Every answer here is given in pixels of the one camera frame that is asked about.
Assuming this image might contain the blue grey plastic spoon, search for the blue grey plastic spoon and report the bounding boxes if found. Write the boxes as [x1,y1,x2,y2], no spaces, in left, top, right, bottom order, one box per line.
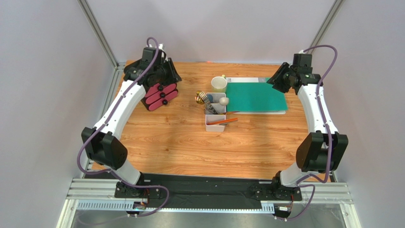
[206,94,214,103]

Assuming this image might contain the white compartment organizer box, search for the white compartment organizer box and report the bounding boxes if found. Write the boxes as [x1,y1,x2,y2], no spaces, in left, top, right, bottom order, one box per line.
[204,93,226,133]

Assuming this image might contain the white handled ladle spoon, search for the white handled ladle spoon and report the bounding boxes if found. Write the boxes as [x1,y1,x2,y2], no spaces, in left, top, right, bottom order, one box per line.
[218,97,230,106]

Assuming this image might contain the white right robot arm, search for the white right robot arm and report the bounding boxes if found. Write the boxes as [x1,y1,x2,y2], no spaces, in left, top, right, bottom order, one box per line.
[267,52,348,188]

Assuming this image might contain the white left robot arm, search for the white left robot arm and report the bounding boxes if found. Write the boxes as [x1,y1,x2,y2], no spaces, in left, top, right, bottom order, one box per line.
[81,44,182,185]

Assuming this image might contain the black pink drawer box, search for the black pink drawer box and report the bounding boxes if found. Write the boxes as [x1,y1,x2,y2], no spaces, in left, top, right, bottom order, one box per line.
[142,83,178,111]

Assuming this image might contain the green notebook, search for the green notebook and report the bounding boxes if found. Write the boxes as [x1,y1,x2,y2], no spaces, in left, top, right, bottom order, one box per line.
[226,77,288,114]

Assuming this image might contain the pale yellow mug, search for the pale yellow mug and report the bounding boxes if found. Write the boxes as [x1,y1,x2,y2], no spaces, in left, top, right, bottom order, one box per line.
[211,75,228,93]

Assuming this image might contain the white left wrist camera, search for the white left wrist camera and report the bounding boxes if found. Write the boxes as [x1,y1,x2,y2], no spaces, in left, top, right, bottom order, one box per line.
[158,43,167,63]

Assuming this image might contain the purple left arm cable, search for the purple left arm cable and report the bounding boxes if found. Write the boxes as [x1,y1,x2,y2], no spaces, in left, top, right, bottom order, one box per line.
[77,37,170,218]

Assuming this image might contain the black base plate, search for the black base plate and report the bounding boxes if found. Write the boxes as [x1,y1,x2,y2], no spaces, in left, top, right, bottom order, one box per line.
[114,173,302,209]

